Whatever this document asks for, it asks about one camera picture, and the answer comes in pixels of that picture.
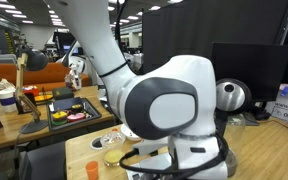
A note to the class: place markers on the black chair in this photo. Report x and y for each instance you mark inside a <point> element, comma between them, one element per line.
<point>44,163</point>

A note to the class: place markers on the glass jar with yellow contents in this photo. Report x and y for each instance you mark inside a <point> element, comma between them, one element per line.
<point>113,146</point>

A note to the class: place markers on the yellow green toy food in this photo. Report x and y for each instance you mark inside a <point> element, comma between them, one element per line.
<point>59,116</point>

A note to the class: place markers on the dark green box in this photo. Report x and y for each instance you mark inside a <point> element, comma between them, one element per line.
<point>62,93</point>

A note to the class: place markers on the orange sofa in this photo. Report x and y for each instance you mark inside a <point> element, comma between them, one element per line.
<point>47,75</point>

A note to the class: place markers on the black curtain backdrop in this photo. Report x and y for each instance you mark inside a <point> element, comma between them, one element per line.
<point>210,30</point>

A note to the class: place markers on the wooden desk lamp black shade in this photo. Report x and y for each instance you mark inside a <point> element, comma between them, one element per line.
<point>34,60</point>

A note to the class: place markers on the orange yellow bowl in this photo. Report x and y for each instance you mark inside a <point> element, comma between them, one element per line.
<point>43,98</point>

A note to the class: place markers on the small orange cup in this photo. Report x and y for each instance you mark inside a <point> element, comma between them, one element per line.
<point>92,171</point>

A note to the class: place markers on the black serving tray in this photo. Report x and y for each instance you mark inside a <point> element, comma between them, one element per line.
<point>90,115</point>

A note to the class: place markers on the pink toy food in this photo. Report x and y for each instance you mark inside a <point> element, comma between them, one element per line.
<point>76,117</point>

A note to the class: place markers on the dark toy food yellow top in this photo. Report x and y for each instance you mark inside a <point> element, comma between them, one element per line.
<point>76,107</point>

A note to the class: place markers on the black computer mouse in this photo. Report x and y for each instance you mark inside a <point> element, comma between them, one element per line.
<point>262,115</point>

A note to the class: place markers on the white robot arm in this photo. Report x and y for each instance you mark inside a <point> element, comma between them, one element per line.
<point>134,86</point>

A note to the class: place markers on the white toy robot figure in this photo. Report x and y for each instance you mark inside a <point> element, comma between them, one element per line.
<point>74,77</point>

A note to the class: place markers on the white cup blue band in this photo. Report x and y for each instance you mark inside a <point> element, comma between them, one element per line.
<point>7,100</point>

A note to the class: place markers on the round silver lamp head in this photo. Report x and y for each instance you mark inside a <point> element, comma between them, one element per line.
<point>230,95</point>

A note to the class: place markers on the black computer monitor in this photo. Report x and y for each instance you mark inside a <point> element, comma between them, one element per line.
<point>250,70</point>

